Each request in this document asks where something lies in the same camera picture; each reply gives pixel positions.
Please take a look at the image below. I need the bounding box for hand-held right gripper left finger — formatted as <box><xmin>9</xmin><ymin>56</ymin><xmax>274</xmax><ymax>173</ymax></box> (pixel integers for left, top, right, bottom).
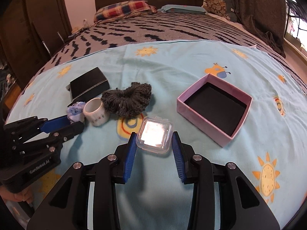
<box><xmin>26</xmin><ymin>132</ymin><xmax>138</xmax><ymax>230</ymax></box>

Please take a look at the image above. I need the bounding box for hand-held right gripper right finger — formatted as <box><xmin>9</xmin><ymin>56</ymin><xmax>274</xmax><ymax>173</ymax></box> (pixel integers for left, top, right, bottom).
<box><xmin>171</xmin><ymin>131</ymin><xmax>281</xmax><ymax>230</ymax></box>

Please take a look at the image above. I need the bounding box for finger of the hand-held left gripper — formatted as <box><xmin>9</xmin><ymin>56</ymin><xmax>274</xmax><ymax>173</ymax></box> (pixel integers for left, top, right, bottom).
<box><xmin>13</xmin><ymin>121</ymin><xmax>85</xmax><ymax>152</ymax></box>
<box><xmin>3</xmin><ymin>115</ymin><xmax>71</xmax><ymax>142</ymax></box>

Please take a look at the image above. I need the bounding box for purple fabric piece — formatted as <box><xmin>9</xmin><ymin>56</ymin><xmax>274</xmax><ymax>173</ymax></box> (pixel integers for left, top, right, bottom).
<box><xmin>67</xmin><ymin>101</ymin><xmax>86</xmax><ymax>124</ymax></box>

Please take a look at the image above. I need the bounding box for clear plastic case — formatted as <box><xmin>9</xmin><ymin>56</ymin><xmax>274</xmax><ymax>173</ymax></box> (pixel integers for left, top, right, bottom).
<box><xmin>136</xmin><ymin>117</ymin><xmax>173</xmax><ymax>154</ymax></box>

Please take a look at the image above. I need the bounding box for person's left hand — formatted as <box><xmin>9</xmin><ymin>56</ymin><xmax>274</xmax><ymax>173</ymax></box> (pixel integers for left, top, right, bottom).
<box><xmin>10</xmin><ymin>190</ymin><xmax>34</xmax><ymax>205</ymax></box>

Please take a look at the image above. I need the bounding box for white tape roll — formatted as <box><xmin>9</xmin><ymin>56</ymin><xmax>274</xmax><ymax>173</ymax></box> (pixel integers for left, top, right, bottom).
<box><xmin>83</xmin><ymin>98</ymin><xmax>111</xmax><ymax>127</ymax></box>

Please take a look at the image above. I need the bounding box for pink cardboard box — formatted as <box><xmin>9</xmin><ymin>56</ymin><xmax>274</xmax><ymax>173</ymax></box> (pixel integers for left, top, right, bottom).
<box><xmin>177</xmin><ymin>73</ymin><xmax>253</xmax><ymax>148</ymax></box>

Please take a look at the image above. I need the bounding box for black box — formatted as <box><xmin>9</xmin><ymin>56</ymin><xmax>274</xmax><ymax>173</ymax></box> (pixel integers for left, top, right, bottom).
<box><xmin>66</xmin><ymin>67</ymin><xmax>110</xmax><ymax>107</ymax></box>

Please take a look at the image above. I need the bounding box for dark grey knitted scrunchie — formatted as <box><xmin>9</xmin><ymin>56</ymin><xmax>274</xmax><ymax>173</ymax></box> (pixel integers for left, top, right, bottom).
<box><xmin>101</xmin><ymin>82</ymin><xmax>153</xmax><ymax>118</ymax></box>

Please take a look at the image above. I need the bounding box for dark folding chair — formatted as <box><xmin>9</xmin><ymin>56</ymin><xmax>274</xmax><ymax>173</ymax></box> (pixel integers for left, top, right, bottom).
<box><xmin>31</xmin><ymin>21</ymin><xmax>65</xmax><ymax>58</ymax></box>

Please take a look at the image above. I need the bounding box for light blue printed sheet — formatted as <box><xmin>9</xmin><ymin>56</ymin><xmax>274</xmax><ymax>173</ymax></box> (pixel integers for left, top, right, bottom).
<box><xmin>5</xmin><ymin>39</ymin><xmax>307</xmax><ymax>230</ymax></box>

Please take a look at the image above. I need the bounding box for dark wooden wardrobe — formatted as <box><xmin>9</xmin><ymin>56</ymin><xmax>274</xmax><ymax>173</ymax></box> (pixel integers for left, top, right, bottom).
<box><xmin>0</xmin><ymin>0</ymin><xmax>72</xmax><ymax>89</ymax></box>

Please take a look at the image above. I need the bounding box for grey striped blanket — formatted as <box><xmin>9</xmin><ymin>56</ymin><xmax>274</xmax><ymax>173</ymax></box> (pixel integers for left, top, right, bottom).
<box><xmin>21</xmin><ymin>12</ymin><xmax>307</xmax><ymax>94</ymax></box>

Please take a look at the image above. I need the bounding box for plaid pillow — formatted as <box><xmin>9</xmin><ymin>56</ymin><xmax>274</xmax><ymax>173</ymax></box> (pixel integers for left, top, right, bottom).
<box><xmin>93</xmin><ymin>0</ymin><xmax>157</xmax><ymax>22</ymax></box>

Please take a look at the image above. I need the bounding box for teal pillow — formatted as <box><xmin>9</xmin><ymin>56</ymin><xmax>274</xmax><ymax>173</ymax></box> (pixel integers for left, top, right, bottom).
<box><xmin>160</xmin><ymin>4</ymin><xmax>208</xmax><ymax>15</ymax></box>

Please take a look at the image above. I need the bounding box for brown patterned plush cushion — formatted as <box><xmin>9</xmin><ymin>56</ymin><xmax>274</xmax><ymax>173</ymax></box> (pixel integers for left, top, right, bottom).
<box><xmin>203</xmin><ymin>0</ymin><xmax>232</xmax><ymax>21</ymax></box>

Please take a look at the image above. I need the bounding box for brown curtain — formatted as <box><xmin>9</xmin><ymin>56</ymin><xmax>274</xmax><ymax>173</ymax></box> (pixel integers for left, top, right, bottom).
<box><xmin>207</xmin><ymin>0</ymin><xmax>287</xmax><ymax>58</ymax></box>

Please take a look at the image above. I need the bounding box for window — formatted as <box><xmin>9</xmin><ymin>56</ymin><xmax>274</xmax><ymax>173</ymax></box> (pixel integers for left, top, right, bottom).
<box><xmin>283</xmin><ymin>0</ymin><xmax>307</xmax><ymax>60</ymax></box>

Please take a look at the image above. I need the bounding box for black folding rack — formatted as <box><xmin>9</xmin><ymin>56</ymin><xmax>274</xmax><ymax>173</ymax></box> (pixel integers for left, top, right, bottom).
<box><xmin>285</xmin><ymin>0</ymin><xmax>307</xmax><ymax>37</ymax></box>

